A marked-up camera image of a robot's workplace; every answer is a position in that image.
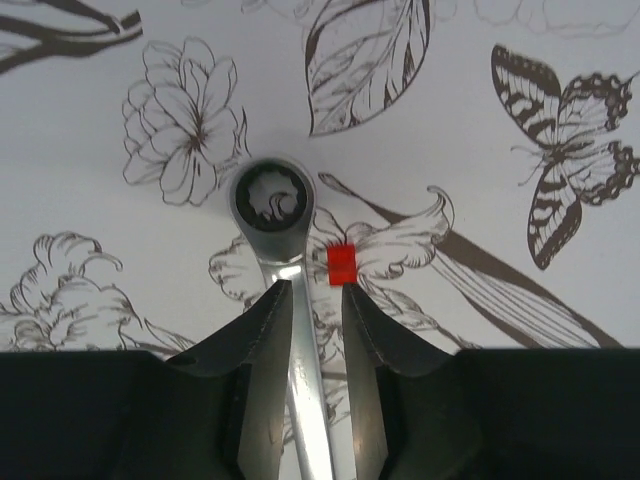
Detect silver combination wrench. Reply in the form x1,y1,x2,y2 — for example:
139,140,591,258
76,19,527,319
229,156,335,479

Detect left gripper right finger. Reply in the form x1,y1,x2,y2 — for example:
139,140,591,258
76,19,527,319
342,284,639,479

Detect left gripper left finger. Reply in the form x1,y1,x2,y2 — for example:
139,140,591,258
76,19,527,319
1,281,293,479

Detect small red fuse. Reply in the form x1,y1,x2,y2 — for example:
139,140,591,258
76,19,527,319
327,243,357,287

